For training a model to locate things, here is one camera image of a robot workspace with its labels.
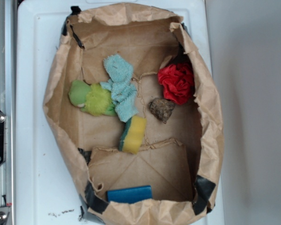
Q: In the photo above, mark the light blue terry cloth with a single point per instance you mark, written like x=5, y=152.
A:
x=123, y=92

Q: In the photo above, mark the red crumpled cloth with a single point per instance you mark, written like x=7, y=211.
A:
x=177, y=81

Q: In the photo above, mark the brown paper bag bin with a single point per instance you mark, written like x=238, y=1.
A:
x=181, y=160

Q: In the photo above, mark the yellow green sponge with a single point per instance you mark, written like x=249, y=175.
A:
x=134, y=131

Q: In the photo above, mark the brown rock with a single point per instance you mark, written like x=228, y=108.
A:
x=162, y=108

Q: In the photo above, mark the green plush toy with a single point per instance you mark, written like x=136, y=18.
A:
x=91, y=98

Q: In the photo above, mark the blue rectangular block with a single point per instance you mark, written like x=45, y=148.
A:
x=130, y=195

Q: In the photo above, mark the aluminium frame rail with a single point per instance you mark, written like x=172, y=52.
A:
x=8, y=29

